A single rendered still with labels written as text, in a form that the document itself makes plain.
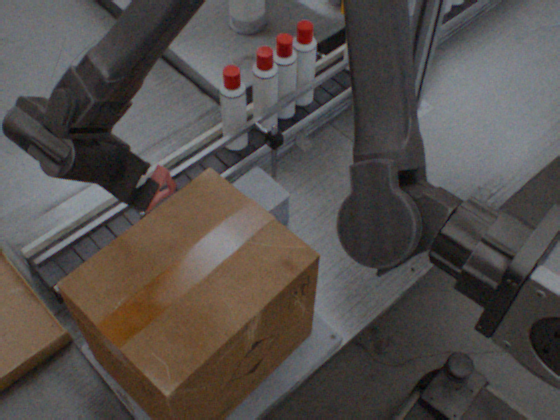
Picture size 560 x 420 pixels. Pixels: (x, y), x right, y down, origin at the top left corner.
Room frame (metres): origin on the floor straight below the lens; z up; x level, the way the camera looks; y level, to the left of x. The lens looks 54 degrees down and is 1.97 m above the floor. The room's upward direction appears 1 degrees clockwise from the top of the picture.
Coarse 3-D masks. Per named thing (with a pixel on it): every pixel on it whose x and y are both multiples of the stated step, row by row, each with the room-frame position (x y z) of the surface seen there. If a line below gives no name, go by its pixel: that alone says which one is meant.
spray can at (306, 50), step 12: (300, 24) 1.09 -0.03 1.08; (312, 24) 1.09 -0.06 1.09; (300, 36) 1.07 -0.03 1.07; (312, 36) 1.08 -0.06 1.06; (300, 48) 1.07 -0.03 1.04; (312, 48) 1.07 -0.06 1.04; (300, 60) 1.06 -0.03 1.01; (312, 60) 1.07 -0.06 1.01; (300, 72) 1.06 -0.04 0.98; (312, 72) 1.07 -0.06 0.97; (300, 84) 1.06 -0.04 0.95; (312, 96) 1.08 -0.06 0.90
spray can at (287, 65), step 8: (280, 40) 1.04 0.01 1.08; (288, 40) 1.04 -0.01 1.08; (280, 48) 1.03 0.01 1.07; (288, 48) 1.03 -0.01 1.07; (280, 56) 1.03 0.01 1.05; (288, 56) 1.03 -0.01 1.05; (296, 56) 1.04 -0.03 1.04; (280, 64) 1.02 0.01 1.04; (288, 64) 1.02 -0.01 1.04; (296, 64) 1.04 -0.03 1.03; (280, 72) 1.02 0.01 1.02; (288, 72) 1.02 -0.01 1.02; (296, 72) 1.04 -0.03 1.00; (280, 80) 1.02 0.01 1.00; (288, 80) 1.02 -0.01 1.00; (296, 80) 1.04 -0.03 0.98; (280, 88) 1.02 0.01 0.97; (288, 88) 1.02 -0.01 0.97; (280, 96) 1.02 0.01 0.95; (280, 112) 1.02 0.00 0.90; (288, 112) 1.02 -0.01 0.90
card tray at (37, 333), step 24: (0, 264) 0.67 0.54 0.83; (0, 288) 0.62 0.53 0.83; (24, 288) 0.62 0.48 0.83; (0, 312) 0.57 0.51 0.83; (24, 312) 0.57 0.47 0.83; (48, 312) 0.57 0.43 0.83; (0, 336) 0.52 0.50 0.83; (24, 336) 0.52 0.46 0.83; (48, 336) 0.52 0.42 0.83; (0, 360) 0.47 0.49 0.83; (24, 360) 0.46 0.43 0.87; (0, 384) 0.42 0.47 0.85
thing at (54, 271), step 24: (336, 96) 1.10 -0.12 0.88; (288, 120) 1.02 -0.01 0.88; (264, 144) 0.95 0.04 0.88; (168, 168) 0.88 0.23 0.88; (192, 168) 0.88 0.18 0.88; (216, 168) 0.88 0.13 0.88; (96, 216) 0.76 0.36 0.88; (120, 216) 0.76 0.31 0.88; (96, 240) 0.70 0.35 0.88; (48, 264) 0.64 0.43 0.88; (72, 264) 0.65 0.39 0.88
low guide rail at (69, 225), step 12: (324, 60) 1.17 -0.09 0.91; (252, 108) 1.02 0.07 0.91; (204, 132) 0.95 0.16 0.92; (216, 132) 0.95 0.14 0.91; (192, 144) 0.92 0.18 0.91; (168, 156) 0.88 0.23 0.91; (180, 156) 0.89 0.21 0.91; (144, 180) 0.83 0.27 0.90; (96, 204) 0.76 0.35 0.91; (108, 204) 0.77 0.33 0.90; (84, 216) 0.73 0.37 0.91; (60, 228) 0.70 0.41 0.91; (72, 228) 0.71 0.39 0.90; (36, 240) 0.67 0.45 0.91; (48, 240) 0.68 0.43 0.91; (24, 252) 0.65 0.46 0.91
